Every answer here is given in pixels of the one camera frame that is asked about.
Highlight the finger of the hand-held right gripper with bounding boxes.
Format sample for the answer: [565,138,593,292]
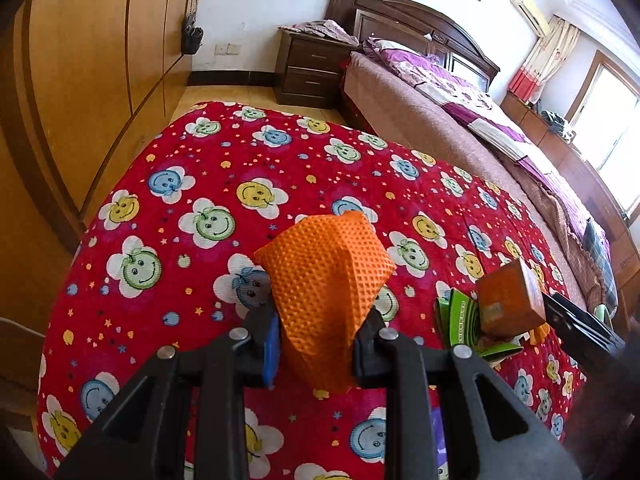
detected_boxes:
[542,292,627,361]

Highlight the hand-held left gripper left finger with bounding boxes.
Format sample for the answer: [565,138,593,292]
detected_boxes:
[52,302,281,480]

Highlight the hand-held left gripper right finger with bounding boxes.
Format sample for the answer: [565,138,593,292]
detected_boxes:
[352,307,583,480]

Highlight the orange cardboard box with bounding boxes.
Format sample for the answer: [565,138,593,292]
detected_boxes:
[475,258,547,339]

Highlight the orange foam net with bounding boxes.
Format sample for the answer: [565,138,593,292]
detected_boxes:
[522,322,552,346]
[254,211,397,395]

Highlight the crumpled orange foam net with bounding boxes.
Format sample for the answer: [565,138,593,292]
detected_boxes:
[522,322,552,346]

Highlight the blue plaid cloth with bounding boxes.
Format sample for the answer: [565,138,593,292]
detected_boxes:
[582,217,618,306]

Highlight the green packet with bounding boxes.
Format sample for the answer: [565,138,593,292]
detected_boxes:
[434,287,524,361]

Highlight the red printed tablecloth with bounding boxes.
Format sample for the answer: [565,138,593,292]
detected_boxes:
[36,101,588,480]

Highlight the purple wrapper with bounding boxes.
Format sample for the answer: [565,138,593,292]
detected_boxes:
[431,407,450,480]

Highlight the low wooden cabinets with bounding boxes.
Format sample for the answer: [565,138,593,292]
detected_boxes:
[500,91,640,311]

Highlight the dark clothes pile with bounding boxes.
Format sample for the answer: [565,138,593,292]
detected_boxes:
[540,110,576,143]

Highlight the wooden framed window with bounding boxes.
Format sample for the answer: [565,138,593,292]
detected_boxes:
[570,50,640,221]

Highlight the bed with brown cover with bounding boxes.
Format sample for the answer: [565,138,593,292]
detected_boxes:
[342,51,621,321]

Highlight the purple patchwork quilt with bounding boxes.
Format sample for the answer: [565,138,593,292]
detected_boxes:
[362,37,611,261]

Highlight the red and cream curtain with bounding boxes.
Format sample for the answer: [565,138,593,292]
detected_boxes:
[507,15,581,108]

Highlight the light wooden side cabinet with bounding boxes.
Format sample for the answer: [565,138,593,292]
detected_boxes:
[0,130,83,436]

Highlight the dark wooden nightstand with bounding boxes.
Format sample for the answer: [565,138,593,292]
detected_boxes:
[274,29,357,109]

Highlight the purple white pillow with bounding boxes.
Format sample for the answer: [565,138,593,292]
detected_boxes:
[367,37,433,61]

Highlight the black hanging bag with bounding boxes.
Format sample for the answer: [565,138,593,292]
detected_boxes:
[180,0,205,56]

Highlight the pink clothes pile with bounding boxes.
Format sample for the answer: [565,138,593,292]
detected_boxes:
[277,19,360,47]

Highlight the wooden wardrobe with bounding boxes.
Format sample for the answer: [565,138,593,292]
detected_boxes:
[0,0,208,241]

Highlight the dark wooden headboard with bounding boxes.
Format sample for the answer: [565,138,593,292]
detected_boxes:
[324,0,501,93]

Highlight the white cable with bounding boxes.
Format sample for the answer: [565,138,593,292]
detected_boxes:
[0,316,47,337]

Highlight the wall air conditioner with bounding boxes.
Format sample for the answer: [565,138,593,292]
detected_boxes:
[510,0,551,38]

